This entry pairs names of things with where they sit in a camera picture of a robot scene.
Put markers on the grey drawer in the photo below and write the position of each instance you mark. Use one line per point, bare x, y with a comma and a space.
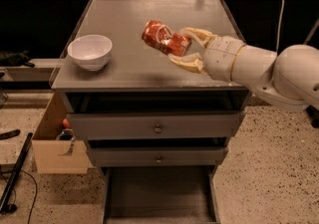
157, 156
160, 195
101, 126

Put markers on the red coke can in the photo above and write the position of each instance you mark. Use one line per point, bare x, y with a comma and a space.
162, 38

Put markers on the black pole with base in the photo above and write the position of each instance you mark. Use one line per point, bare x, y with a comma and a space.
14, 173

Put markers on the black cloth on shelf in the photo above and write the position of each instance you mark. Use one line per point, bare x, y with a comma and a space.
15, 59

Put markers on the grey drawer cabinet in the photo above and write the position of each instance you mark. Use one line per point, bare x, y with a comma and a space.
140, 79

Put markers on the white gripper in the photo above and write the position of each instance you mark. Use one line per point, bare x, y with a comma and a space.
220, 57

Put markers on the grey bottom drawer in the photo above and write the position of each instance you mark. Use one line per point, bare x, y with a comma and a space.
160, 195

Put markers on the orange ball in box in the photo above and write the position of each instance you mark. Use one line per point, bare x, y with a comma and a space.
65, 123

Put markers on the white ceramic bowl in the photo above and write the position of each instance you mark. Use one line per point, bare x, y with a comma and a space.
91, 52

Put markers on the grey top drawer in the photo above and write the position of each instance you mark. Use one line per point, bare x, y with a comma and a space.
101, 126

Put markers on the black flat tool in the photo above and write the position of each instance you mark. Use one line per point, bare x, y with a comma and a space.
9, 134

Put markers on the grey middle drawer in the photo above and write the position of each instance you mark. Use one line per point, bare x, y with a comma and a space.
157, 156

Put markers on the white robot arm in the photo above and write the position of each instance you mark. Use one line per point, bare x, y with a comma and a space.
289, 80

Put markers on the cardboard box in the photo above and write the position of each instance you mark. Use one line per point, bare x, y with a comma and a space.
51, 154

